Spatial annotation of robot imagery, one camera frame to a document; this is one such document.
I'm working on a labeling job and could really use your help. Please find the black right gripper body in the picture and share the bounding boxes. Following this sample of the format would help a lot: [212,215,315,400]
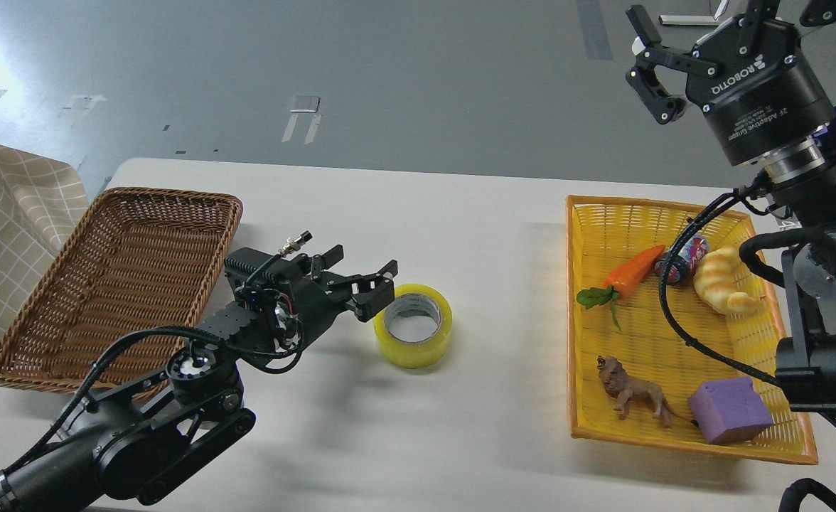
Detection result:
[685,19,836,166]

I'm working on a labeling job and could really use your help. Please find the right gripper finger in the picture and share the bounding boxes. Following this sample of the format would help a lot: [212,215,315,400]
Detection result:
[626,4,718,125]
[741,1,836,50]

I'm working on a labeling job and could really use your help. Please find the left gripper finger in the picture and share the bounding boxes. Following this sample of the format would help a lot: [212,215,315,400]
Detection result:
[323,260,399,294]
[347,277,395,323]

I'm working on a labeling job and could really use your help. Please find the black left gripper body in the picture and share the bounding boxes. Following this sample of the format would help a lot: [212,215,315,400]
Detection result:
[279,249,352,349]

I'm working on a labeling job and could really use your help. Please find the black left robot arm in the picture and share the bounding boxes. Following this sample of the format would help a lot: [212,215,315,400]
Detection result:
[0,231,398,511]

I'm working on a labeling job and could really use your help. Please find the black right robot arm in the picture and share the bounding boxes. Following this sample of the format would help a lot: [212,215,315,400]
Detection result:
[626,1,836,511]

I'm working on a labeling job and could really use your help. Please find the white metal stand base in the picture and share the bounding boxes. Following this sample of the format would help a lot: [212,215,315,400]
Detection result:
[658,1,749,28]

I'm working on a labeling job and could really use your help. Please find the small soda can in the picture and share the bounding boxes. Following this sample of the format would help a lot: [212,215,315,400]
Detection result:
[653,233,710,286]

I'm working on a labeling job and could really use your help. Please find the brown wicker basket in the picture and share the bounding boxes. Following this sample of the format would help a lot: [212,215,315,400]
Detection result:
[0,187,243,393]

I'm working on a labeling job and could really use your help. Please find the toy croissant bread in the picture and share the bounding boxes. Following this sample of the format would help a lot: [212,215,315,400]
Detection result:
[693,245,761,316]

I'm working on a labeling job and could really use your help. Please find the orange toy carrot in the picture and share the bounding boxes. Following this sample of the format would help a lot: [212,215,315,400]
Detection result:
[575,245,666,332]

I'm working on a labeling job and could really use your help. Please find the brown toy lion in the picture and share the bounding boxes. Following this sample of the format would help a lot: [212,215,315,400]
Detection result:
[596,356,687,428]

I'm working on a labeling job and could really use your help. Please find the yellow plastic basket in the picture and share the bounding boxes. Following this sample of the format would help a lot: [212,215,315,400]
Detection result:
[565,195,818,464]

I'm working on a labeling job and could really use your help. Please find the beige checkered cloth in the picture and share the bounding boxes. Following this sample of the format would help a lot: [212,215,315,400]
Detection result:
[0,145,89,340]

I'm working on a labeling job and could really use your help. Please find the purple foam block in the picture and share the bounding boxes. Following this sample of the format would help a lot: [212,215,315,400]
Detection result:
[687,377,773,445]

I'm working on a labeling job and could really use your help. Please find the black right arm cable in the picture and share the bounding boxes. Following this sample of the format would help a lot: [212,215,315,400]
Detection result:
[658,186,781,388]

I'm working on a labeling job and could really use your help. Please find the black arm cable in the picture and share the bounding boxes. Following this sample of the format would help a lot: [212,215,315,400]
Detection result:
[6,313,305,477]
[658,186,781,388]

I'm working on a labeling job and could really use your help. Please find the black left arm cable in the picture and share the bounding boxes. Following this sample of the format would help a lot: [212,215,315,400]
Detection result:
[6,313,305,477]

